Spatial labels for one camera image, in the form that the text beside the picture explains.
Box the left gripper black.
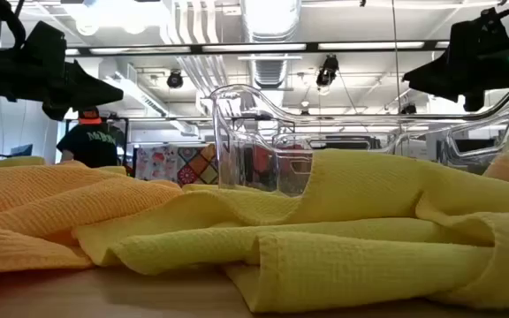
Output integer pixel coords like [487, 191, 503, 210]
[0, 19, 125, 121]

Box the colourful patchwork quilt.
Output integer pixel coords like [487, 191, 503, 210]
[176, 143, 220, 186]

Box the white pipe bundle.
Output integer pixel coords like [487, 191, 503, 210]
[160, 0, 232, 97]

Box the thin hanging cable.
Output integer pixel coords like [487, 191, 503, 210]
[390, 0, 403, 134]

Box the white rectangular air duct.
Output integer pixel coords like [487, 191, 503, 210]
[103, 59, 171, 119]

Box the black computer monitor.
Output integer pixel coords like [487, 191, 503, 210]
[0, 143, 34, 163]

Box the ribbed silver ventilation duct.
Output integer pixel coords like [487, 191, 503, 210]
[239, 0, 303, 92]

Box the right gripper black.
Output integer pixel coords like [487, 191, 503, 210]
[402, 6, 504, 112]

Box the orange microfiber towel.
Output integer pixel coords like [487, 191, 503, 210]
[0, 159, 184, 276]
[482, 149, 509, 183]

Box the white floral print cloth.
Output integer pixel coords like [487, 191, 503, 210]
[133, 144, 179, 183]

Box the person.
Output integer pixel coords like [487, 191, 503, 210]
[55, 105, 126, 170]

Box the black overhead light bar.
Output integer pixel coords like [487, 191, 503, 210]
[64, 39, 452, 57]

